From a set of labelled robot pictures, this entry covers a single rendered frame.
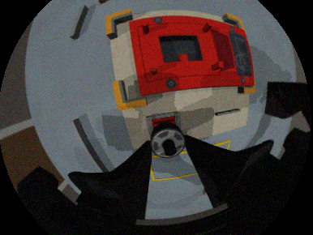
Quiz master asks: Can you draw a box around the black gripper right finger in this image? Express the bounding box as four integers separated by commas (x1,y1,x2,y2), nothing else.
185,135,274,208

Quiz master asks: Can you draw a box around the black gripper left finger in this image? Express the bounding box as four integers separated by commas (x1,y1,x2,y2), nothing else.
68,140,152,220

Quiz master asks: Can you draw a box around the black wheel with grey hub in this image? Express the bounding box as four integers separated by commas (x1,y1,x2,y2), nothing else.
150,122,186,157

